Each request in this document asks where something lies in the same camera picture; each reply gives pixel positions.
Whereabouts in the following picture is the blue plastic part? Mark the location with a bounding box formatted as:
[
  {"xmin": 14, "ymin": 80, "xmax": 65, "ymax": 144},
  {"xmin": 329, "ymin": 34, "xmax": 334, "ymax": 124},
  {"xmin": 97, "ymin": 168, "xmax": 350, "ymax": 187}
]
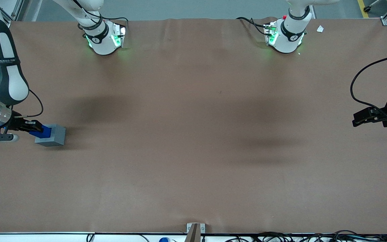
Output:
[{"xmin": 29, "ymin": 125, "xmax": 53, "ymax": 138}]

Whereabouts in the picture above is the gray square base block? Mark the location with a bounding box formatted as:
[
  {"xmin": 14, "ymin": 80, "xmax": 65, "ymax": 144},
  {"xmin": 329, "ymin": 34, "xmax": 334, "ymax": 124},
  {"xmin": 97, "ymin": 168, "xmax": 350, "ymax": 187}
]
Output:
[{"xmin": 35, "ymin": 124, "xmax": 66, "ymax": 147}]

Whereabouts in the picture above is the black caster wheel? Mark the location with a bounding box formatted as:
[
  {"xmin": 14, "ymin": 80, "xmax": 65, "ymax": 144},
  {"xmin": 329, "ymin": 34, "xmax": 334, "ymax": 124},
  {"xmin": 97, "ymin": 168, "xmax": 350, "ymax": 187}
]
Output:
[{"xmin": 363, "ymin": 0, "xmax": 382, "ymax": 13}]

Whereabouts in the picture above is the brown table cover sheet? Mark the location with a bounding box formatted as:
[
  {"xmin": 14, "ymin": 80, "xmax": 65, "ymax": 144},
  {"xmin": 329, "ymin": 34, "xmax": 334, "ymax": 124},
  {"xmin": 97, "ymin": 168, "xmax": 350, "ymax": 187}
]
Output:
[{"xmin": 0, "ymin": 17, "xmax": 387, "ymax": 234}]

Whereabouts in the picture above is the long black looped cable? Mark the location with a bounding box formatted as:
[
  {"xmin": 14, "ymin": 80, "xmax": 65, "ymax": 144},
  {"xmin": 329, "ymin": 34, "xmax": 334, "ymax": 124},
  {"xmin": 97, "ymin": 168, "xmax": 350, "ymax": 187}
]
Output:
[{"xmin": 350, "ymin": 53, "xmax": 387, "ymax": 110}]

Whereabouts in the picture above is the white table edge rail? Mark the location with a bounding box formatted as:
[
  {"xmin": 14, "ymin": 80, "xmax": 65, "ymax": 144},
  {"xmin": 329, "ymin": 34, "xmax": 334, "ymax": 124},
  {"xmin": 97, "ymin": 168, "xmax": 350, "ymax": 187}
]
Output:
[{"xmin": 0, "ymin": 233, "xmax": 387, "ymax": 242}]

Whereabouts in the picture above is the black arm base cable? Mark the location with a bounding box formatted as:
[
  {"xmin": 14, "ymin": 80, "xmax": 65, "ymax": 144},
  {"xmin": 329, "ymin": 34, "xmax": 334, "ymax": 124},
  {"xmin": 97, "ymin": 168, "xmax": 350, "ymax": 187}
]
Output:
[
  {"xmin": 74, "ymin": 0, "xmax": 129, "ymax": 34},
  {"xmin": 236, "ymin": 16, "xmax": 268, "ymax": 36}
]

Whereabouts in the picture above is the black cable bundle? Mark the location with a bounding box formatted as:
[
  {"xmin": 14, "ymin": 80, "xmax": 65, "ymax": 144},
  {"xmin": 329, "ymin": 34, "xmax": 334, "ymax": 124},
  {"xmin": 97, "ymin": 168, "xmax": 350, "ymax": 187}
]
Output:
[{"xmin": 224, "ymin": 230, "xmax": 387, "ymax": 242}]

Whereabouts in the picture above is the metal table edge bracket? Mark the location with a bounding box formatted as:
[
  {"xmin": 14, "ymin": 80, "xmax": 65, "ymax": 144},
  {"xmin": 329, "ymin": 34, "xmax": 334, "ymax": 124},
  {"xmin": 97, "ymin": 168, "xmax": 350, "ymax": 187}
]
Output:
[{"xmin": 186, "ymin": 223, "xmax": 206, "ymax": 234}]

